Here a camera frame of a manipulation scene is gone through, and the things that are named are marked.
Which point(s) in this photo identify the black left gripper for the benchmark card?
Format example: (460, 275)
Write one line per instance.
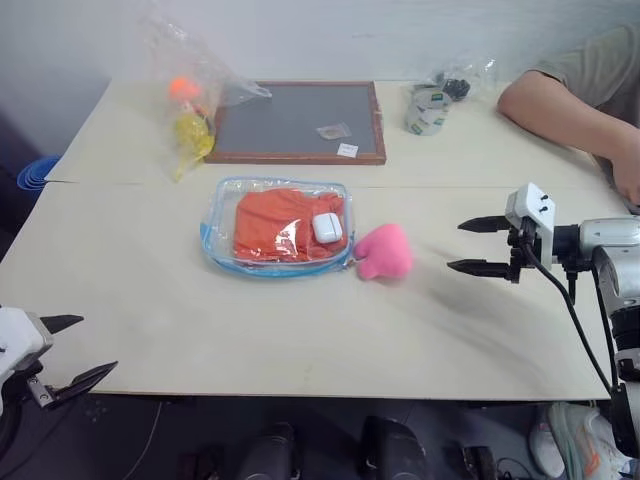
(20, 385)

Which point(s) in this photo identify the clear bag of black parts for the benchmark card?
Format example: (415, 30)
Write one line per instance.
(457, 82)

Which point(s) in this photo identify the stack of clear tape rolls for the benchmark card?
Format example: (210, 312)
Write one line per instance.
(425, 112)

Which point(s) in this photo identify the small white label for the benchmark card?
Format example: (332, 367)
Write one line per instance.
(348, 149)

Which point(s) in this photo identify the white sneaker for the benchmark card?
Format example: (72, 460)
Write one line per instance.
(570, 440)

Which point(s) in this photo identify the wooden-framed chalkboard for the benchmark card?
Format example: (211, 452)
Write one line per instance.
(295, 117)

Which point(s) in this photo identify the blue round object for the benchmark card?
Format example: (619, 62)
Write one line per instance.
(37, 174)

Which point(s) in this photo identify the orange toy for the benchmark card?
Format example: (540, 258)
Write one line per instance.
(182, 87)

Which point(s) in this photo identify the small clear plastic packet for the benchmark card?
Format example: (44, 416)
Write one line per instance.
(332, 130)

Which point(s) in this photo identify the dark rounded shape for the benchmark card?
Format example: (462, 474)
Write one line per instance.
(392, 447)
(267, 452)

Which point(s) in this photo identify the white earbuds case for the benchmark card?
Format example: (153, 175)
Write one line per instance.
(325, 228)

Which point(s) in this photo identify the person's hand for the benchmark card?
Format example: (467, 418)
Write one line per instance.
(627, 177)

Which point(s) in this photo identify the clear zip pouch blue trim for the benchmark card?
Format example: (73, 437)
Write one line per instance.
(225, 200)

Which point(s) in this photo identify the orange cloth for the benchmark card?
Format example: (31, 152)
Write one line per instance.
(270, 225)

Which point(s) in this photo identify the pink plush toy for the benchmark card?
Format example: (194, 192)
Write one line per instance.
(387, 252)

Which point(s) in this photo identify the yellow toy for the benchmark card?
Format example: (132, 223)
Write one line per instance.
(192, 135)

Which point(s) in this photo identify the person's grey shirt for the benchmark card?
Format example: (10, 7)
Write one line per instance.
(600, 65)

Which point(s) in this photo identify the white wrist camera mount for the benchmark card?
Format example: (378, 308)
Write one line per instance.
(17, 340)
(537, 210)

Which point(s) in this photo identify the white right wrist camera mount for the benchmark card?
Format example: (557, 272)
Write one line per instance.
(537, 210)

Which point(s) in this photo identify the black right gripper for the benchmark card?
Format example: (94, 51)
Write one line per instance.
(520, 250)

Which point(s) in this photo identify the person's bare forearm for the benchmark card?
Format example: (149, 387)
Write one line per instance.
(550, 107)

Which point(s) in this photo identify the large clear plastic bag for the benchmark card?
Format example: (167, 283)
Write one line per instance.
(170, 55)

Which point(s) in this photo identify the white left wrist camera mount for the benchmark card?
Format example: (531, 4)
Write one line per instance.
(17, 340)

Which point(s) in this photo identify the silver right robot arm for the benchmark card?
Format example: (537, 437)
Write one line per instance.
(615, 265)

